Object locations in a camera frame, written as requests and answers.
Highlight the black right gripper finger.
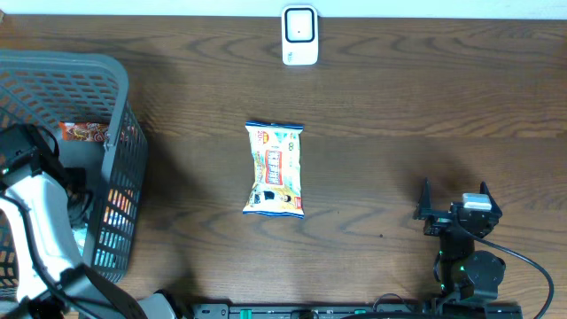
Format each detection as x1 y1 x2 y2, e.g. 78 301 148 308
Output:
479 182 501 215
417 178 431 212

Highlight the red chocolate bar wrapper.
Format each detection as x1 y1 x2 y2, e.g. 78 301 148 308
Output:
59 122 109 143

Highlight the yellow white wipes packet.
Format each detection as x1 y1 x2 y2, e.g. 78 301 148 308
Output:
243 121 305 219

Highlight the mint green wipes pack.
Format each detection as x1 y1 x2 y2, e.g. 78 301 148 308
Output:
72 224 88 255

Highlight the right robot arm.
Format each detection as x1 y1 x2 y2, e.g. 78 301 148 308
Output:
414 181 506 305

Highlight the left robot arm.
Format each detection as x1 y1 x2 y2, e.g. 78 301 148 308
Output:
1 124 183 319

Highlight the white barcode scanner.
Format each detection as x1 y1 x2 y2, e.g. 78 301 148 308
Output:
281 4 319 66

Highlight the grey plastic shopping basket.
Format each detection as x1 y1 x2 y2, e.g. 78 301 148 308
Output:
1 50 148 283

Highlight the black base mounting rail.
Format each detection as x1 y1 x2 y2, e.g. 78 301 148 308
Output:
190 303 524 319

